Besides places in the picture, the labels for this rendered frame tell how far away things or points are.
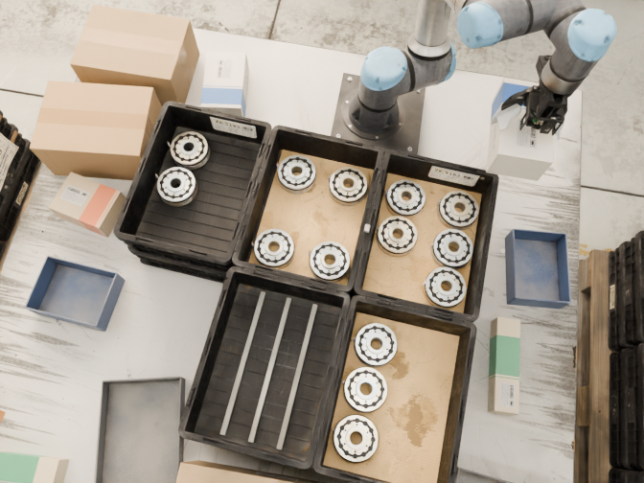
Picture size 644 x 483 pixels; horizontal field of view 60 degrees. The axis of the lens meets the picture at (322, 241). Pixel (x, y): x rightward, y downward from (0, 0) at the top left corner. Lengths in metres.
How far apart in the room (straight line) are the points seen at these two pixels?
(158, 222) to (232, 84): 0.49
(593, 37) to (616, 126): 1.88
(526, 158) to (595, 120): 1.63
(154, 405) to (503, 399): 0.89
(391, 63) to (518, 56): 1.49
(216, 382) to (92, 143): 0.73
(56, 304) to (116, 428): 0.38
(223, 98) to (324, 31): 1.26
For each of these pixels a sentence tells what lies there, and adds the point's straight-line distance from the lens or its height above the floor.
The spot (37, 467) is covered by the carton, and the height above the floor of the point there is 0.76.
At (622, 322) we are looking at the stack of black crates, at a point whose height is 0.26.
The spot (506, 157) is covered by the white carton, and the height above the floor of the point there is 1.12.
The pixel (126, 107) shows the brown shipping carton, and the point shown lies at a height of 0.86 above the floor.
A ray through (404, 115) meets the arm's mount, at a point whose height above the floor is 0.74.
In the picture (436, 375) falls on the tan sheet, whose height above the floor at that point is 0.83.
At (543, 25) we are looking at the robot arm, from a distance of 1.14.
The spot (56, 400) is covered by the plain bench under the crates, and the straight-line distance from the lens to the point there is 1.65.
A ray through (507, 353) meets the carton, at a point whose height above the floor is 0.76.
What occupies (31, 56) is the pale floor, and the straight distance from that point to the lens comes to 3.11.
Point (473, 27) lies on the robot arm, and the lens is 1.06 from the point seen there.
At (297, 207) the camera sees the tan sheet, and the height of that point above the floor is 0.83.
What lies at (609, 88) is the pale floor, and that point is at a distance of 3.05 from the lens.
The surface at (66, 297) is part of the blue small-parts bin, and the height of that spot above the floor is 0.70.
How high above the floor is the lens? 2.21
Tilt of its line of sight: 70 degrees down
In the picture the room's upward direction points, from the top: 3 degrees clockwise
